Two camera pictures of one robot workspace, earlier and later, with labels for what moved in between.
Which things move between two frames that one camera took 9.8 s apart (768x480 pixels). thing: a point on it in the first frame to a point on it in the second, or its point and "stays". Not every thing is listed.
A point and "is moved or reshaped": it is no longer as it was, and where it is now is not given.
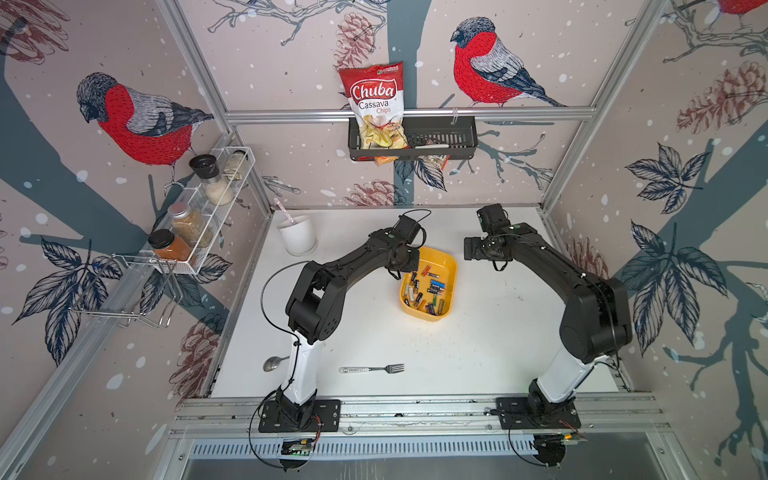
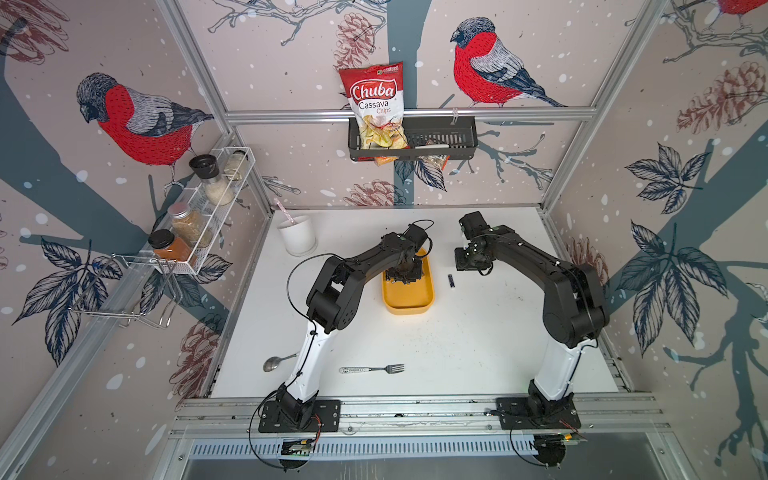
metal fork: x=392 y=369 stays
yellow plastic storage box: x=429 y=293 is moved or reshaped
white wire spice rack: x=184 y=241 stays
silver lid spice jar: x=189 y=225 stays
